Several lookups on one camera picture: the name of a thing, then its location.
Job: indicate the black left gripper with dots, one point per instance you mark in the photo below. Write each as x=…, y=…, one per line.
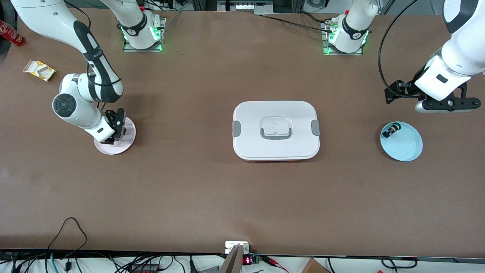
x=404, y=89

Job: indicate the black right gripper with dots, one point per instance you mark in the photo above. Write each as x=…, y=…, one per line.
x=114, y=122

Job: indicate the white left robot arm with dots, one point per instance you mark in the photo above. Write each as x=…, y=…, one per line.
x=462, y=53

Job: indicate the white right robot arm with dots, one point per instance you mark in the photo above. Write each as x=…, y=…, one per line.
x=45, y=19

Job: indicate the pink round plate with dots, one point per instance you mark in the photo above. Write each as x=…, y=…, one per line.
x=127, y=146

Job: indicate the light blue round plate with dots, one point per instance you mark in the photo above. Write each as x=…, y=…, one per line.
x=405, y=146

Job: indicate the yellow snack packet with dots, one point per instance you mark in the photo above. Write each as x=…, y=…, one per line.
x=39, y=70

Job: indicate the white lunch box grey clips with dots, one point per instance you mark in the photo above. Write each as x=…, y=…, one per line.
x=276, y=148

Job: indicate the red soda can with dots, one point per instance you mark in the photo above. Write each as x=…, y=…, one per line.
x=11, y=34

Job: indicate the small white mounting block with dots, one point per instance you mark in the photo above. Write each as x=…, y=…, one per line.
x=231, y=246

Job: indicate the white power strip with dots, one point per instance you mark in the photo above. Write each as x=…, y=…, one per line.
x=246, y=6

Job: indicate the red digit display module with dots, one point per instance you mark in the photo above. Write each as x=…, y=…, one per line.
x=247, y=260

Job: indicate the brown cardboard box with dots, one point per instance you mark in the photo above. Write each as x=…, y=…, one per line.
x=312, y=267

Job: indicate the red and black leads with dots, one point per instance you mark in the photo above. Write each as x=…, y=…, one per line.
x=274, y=263

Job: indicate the green push button switch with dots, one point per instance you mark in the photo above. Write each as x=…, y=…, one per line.
x=390, y=131

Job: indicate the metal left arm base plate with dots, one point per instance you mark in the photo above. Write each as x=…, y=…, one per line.
x=354, y=54

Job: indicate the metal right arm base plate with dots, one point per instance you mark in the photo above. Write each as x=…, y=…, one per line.
x=127, y=48

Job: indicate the grey metal camera pole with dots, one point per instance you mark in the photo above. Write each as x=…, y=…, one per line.
x=232, y=263

